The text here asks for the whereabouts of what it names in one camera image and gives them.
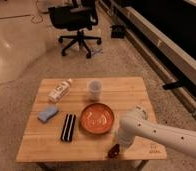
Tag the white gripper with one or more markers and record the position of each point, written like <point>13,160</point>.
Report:
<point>123,147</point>

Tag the dark red pepper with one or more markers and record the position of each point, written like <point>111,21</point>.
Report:
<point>114,151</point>

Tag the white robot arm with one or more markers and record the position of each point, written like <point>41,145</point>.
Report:
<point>135,123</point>

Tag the translucent white ceramic cup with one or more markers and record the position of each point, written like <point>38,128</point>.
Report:
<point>94,88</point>

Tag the orange bowl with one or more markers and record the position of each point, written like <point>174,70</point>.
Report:
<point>97,118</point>

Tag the wooden folding table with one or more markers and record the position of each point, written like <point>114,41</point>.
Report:
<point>41,141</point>

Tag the black white striped block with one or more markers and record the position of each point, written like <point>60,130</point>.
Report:
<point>68,128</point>

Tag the blue sponge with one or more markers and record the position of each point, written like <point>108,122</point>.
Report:
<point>47,113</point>

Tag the white plastic bottle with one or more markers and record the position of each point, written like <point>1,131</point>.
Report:
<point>57,93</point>

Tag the black box on floor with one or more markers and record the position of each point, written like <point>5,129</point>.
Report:
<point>118,31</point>

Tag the black office chair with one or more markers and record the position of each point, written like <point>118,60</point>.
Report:
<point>75,17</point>

